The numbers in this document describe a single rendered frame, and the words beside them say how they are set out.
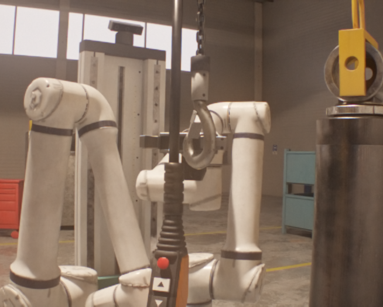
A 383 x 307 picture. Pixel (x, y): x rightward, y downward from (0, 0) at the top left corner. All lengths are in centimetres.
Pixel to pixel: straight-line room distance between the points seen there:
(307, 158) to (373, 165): 684
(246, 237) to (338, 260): 66
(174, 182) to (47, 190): 44
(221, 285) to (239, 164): 44
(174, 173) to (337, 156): 36
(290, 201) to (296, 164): 65
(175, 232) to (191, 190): 28
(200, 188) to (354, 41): 54
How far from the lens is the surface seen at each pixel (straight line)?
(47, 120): 128
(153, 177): 130
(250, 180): 169
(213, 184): 124
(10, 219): 749
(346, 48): 112
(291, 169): 817
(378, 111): 110
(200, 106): 87
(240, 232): 168
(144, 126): 179
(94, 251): 172
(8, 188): 745
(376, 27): 1347
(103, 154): 134
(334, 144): 107
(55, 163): 129
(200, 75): 87
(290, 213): 822
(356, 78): 110
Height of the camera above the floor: 138
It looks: level
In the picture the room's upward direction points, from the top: 1 degrees clockwise
